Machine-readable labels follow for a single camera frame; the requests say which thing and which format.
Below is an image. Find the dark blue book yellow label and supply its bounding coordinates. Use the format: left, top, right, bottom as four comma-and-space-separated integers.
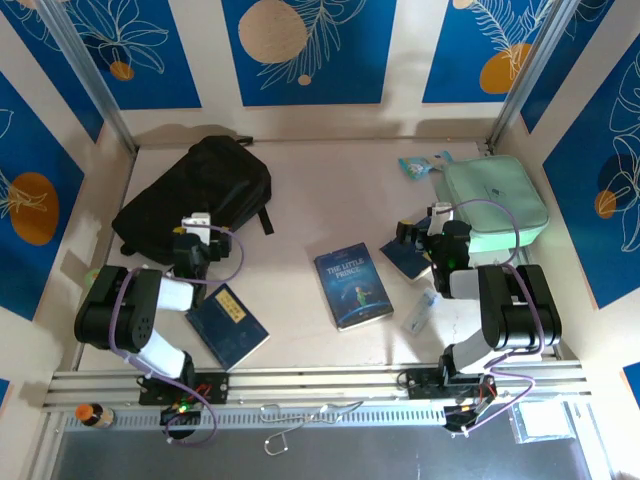
184, 282, 272, 372

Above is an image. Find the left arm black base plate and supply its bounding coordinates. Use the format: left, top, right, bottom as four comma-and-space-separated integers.
138, 371, 230, 406

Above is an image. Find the mint green zip case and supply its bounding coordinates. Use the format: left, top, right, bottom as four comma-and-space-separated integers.
433, 154, 551, 257

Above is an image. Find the perforated grey cable tray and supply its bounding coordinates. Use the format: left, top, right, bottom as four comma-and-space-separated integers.
64, 405, 516, 434

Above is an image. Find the aluminium mounting rail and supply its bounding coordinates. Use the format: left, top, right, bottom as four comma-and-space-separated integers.
42, 362, 591, 409

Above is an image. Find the clear plastic bag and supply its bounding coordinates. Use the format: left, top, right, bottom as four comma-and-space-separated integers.
510, 402, 574, 444

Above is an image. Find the black backpack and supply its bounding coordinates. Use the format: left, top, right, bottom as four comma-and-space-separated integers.
110, 134, 275, 266

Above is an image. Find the metal wire hook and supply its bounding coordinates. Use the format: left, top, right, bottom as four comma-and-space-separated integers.
258, 399, 365, 457

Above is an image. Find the blue floral wall panel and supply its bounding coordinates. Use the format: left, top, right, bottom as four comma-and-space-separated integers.
519, 0, 617, 135
0, 0, 105, 145
422, 0, 554, 105
221, 0, 399, 107
542, 34, 640, 310
0, 72, 86, 322
64, 0, 203, 111

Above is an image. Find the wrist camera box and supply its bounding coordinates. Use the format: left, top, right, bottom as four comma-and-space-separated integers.
426, 200, 455, 236
180, 211, 212, 242

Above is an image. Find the black controller board with wires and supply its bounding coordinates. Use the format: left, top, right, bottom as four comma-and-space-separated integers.
443, 399, 497, 434
158, 403, 202, 427

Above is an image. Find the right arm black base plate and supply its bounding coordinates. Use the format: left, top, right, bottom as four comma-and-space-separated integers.
405, 367, 499, 401

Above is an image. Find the dark bottle orange cap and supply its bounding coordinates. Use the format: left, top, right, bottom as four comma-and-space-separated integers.
74, 402, 117, 430

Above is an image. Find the clear plastic bottle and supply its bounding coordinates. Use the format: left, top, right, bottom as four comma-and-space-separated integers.
402, 286, 441, 337

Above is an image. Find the small dark blue book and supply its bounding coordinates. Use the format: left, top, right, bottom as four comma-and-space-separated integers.
378, 215, 434, 284

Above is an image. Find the blue white snack packet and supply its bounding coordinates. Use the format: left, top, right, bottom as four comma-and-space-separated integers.
397, 151, 454, 183

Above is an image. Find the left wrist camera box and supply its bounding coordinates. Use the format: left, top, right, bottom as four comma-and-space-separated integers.
180, 211, 212, 242

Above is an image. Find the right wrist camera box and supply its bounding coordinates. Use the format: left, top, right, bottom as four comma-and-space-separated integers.
426, 200, 455, 236

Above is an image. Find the blue Little Prince book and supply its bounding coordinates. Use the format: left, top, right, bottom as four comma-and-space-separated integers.
313, 241, 394, 332

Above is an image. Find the aluminium frame post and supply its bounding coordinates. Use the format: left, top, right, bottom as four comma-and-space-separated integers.
487, 0, 581, 154
37, 0, 140, 154

